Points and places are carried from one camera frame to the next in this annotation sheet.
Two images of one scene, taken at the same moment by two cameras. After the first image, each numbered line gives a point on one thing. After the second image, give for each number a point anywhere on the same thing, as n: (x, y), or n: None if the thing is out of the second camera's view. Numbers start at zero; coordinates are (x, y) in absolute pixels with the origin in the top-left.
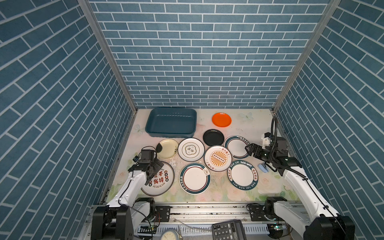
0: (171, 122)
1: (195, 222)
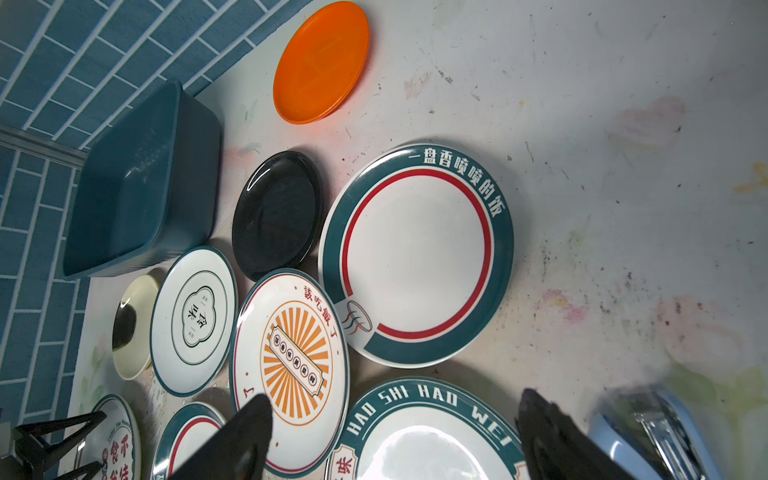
0: (151, 191)
1: None
